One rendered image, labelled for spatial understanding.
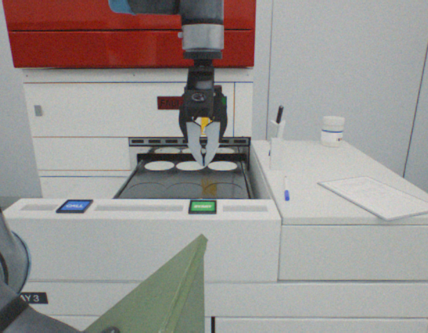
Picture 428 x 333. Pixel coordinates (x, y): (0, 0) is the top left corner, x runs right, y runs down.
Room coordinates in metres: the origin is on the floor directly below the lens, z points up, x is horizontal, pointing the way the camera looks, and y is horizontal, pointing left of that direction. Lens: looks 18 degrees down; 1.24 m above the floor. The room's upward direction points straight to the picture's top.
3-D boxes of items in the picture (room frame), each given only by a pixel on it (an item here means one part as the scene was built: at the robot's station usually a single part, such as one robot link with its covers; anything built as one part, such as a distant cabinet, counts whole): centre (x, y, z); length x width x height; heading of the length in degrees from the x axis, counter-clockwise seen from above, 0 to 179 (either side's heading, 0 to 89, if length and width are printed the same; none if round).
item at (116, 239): (0.61, 0.15, 0.89); 0.55 x 0.09 x 0.14; 90
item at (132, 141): (1.19, 0.09, 0.96); 0.44 x 0.01 x 0.02; 90
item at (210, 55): (0.64, 0.02, 1.20); 0.09 x 0.08 x 0.12; 0
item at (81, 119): (1.20, 0.27, 1.02); 0.82 x 0.03 x 0.40; 90
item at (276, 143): (0.86, -0.17, 1.03); 0.06 x 0.04 x 0.13; 0
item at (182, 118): (0.61, 0.04, 1.14); 0.05 x 0.02 x 0.09; 90
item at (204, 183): (0.97, 0.08, 0.90); 0.34 x 0.34 x 0.01; 0
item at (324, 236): (0.87, -0.31, 0.89); 0.62 x 0.35 x 0.14; 0
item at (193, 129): (0.63, 0.04, 1.09); 0.06 x 0.03 x 0.09; 0
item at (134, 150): (1.18, 0.09, 0.89); 0.44 x 0.02 x 0.10; 90
